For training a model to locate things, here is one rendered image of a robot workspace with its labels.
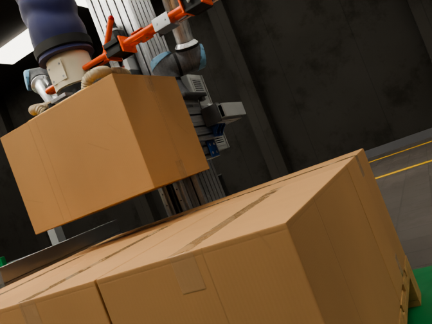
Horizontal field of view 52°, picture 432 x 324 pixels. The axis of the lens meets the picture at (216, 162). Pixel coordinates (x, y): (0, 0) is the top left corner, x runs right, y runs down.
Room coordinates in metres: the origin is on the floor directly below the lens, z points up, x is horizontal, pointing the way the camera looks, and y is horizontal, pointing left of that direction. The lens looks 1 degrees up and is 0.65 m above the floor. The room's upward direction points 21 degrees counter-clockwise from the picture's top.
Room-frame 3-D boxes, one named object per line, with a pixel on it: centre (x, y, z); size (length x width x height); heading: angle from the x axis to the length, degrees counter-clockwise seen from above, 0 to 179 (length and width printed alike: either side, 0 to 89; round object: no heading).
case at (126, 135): (1.75, 0.39, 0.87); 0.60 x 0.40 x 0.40; 63
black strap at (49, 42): (1.75, 0.40, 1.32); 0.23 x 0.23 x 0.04
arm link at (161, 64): (2.14, 0.06, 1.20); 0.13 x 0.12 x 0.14; 95
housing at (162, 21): (1.53, -0.01, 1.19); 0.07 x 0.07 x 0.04; 62
